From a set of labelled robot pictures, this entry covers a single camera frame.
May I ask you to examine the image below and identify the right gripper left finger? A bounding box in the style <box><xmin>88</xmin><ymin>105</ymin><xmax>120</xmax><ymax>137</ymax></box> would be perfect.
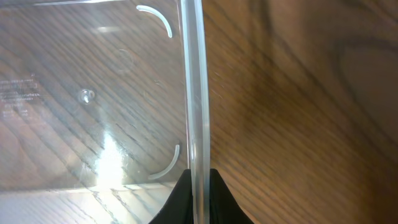
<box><xmin>149</xmin><ymin>169</ymin><xmax>193</xmax><ymax>224</ymax></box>

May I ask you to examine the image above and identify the clear plastic container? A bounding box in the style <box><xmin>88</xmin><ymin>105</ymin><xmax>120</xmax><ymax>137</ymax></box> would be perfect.
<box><xmin>1</xmin><ymin>0</ymin><xmax>210</xmax><ymax>223</ymax></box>

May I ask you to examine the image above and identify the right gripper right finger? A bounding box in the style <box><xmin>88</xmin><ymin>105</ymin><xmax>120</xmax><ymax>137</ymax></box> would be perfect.
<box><xmin>210</xmin><ymin>169</ymin><xmax>253</xmax><ymax>224</ymax></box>

